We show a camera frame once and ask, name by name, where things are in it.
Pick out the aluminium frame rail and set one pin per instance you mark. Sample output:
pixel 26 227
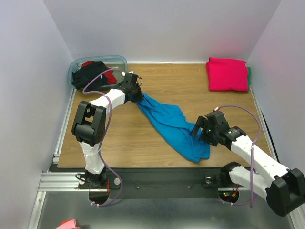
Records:
pixel 60 181

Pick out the black t shirt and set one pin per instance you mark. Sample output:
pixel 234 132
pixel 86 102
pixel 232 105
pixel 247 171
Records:
pixel 80 79

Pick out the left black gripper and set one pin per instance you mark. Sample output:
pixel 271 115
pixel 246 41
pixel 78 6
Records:
pixel 140 95

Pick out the pink cloth at bottom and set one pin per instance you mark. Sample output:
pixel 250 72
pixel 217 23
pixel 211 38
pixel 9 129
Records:
pixel 69 224

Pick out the red t shirt in bin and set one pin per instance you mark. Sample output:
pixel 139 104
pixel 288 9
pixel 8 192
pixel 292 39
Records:
pixel 96 67

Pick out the blue t shirt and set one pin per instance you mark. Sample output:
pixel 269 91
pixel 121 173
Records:
pixel 171 124

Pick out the folded pink t shirt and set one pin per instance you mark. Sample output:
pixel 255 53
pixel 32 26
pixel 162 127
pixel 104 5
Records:
pixel 227 75

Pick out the clear blue plastic bin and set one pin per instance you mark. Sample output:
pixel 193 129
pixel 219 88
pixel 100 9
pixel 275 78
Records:
pixel 115 63

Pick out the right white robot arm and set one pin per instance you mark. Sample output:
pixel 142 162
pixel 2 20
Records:
pixel 282 188

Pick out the folded green t shirt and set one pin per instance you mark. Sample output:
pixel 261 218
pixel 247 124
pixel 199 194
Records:
pixel 249 77

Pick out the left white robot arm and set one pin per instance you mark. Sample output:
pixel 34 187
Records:
pixel 89 125

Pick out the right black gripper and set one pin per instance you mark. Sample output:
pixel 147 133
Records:
pixel 205 129

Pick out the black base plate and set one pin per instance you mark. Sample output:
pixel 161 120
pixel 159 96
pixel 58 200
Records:
pixel 156 183

